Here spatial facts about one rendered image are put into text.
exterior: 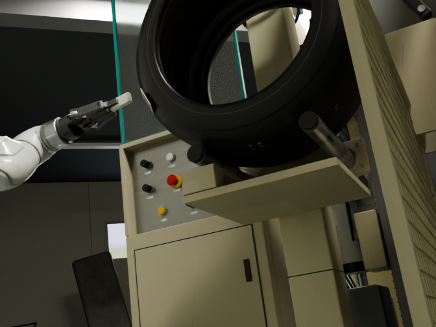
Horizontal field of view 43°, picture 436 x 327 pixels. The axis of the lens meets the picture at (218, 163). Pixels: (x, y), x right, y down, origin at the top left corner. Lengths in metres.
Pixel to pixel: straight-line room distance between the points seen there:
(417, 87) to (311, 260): 0.53
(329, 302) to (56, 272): 8.60
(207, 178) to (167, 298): 0.80
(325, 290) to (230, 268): 0.46
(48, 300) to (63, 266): 0.61
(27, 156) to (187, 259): 0.67
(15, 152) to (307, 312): 0.90
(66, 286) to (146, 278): 7.88
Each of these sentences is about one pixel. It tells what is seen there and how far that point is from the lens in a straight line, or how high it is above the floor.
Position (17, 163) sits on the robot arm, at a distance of 1.59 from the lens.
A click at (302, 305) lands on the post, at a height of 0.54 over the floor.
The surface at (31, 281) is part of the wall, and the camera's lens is 9.89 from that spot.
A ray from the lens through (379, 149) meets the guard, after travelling 0.63.
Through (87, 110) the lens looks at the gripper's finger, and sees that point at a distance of 1.61.
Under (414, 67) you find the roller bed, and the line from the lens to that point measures 1.53.
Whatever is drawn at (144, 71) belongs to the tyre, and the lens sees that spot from 1.43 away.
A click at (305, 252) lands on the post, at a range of 1.54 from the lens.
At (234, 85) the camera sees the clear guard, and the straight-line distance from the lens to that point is 2.07.
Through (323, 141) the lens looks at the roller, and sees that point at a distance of 1.29.
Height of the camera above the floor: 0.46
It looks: 19 degrees up
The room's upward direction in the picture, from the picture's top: 8 degrees counter-clockwise
